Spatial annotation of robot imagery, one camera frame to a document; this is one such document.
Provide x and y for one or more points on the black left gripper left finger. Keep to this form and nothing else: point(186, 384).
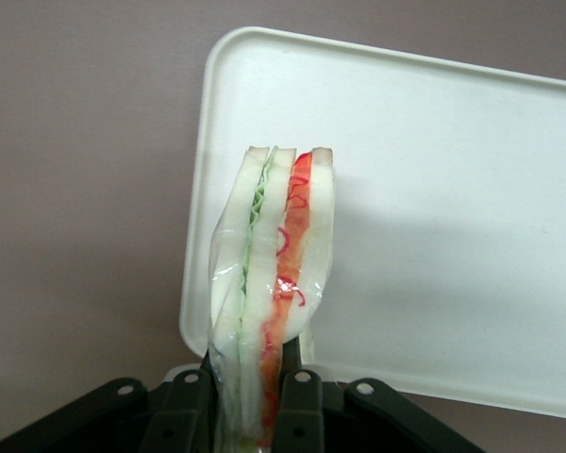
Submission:
point(137, 415)

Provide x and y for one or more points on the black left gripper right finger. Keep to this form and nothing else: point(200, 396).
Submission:
point(339, 415)

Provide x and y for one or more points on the triangle sandwich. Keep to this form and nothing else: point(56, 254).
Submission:
point(264, 264)

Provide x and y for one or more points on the cream plastic serving tray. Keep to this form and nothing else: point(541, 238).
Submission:
point(429, 198)

